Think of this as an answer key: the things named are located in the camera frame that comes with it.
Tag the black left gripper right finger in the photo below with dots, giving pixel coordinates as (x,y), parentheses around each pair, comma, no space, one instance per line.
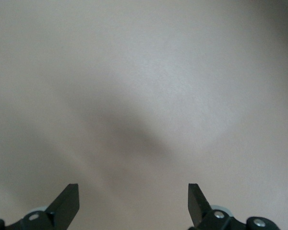
(196,206)

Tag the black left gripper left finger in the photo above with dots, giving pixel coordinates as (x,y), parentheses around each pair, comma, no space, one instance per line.
(62,208)

